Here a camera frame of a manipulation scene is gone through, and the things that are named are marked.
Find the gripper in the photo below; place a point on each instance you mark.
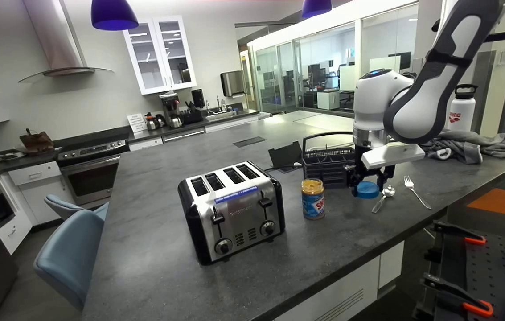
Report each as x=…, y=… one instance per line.
x=370, y=173

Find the blue jar lid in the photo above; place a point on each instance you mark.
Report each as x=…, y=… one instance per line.
x=368, y=190

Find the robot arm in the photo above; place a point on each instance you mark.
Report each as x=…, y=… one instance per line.
x=439, y=84

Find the peanut butter jar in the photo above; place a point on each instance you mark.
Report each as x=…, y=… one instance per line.
x=313, y=203

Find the silver spoon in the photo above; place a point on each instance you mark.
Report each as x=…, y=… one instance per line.
x=387, y=191

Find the silver fork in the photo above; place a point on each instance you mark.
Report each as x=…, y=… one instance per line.
x=415, y=191

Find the black cutlery caddy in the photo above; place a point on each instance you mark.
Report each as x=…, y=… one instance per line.
x=323, y=165

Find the open black outlet cover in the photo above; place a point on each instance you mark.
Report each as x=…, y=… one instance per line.
x=285, y=156

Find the grey cloth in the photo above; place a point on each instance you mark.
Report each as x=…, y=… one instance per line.
x=470, y=145

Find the black toaster lever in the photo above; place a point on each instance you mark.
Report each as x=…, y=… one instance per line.
x=265, y=203
x=218, y=219

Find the white water bottle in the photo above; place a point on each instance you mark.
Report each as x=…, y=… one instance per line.
x=461, y=113

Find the toaster knob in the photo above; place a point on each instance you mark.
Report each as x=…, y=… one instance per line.
x=267, y=228
x=223, y=246

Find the monitor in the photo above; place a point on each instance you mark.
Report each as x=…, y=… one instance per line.
x=317, y=73
x=401, y=61

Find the flat countertop outlet cover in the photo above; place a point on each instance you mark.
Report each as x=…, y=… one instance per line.
x=249, y=141

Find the silver four-slot toaster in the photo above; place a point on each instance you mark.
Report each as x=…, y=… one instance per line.
x=234, y=214

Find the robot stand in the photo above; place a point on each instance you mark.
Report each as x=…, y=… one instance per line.
x=479, y=276

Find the sink tap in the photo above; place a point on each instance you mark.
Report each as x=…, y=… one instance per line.
x=220, y=104

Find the paper towel dispenser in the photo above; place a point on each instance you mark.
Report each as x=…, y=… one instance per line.
x=232, y=83

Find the blue pendant lamp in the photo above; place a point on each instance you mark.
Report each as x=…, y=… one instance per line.
x=114, y=15
x=317, y=6

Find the black utensil holder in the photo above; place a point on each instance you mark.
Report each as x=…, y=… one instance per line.
x=193, y=115

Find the coffee maker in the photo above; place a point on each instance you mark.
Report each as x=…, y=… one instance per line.
x=171, y=109

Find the steel carafe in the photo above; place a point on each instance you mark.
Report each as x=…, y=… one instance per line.
x=151, y=122

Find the white sign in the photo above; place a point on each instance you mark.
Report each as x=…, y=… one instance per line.
x=137, y=123

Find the steel stove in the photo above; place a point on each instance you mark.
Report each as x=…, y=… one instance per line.
x=94, y=174

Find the blue chair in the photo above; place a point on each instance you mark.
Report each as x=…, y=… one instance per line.
x=63, y=206
x=71, y=258

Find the steel range hood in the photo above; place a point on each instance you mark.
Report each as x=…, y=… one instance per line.
x=58, y=44

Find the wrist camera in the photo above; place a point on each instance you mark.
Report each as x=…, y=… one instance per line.
x=395, y=154

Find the black wall dispenser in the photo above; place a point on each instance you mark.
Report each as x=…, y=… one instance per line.
x=198, y=98

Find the white glass wall cabinet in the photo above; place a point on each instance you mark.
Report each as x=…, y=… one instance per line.
x=159, y=55

